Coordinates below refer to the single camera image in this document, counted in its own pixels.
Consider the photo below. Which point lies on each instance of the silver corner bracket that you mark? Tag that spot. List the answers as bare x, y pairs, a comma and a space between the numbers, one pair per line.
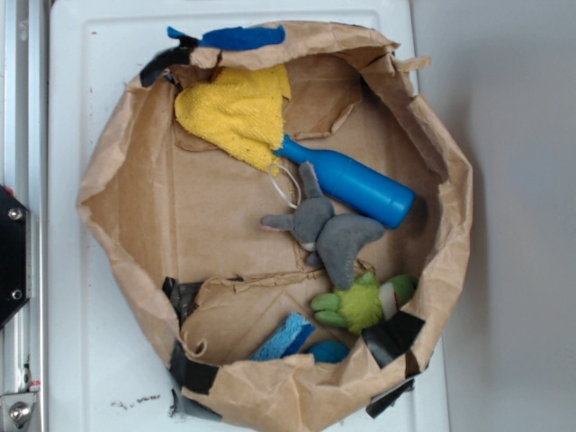
17, 411

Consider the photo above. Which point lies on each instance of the blue felt cloth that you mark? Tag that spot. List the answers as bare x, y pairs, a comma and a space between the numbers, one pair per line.
236, 38

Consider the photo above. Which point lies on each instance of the green plush toy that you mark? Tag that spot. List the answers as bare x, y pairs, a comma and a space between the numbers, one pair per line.
367, 303

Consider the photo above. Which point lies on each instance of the blue plastic bottle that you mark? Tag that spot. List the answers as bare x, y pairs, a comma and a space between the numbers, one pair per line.
354, 184

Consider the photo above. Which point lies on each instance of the blue sponge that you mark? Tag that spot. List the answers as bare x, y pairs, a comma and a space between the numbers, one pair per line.
286, 340

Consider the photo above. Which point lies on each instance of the brown paper bag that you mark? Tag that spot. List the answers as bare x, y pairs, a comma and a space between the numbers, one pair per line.
181, 224

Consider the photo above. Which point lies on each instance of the blue ball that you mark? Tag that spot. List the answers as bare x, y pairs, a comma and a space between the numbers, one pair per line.
330, 352

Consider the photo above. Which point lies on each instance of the black metal bracket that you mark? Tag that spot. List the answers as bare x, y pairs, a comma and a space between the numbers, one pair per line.
15, 255

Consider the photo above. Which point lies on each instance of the grey plush toy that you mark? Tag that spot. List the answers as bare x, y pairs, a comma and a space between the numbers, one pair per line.
332, 240

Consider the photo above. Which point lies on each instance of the aluminium frame rail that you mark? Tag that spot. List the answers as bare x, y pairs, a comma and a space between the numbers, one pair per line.
24, 127

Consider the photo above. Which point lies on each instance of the yellow cloth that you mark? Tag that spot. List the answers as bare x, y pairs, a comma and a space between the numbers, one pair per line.
240, 111

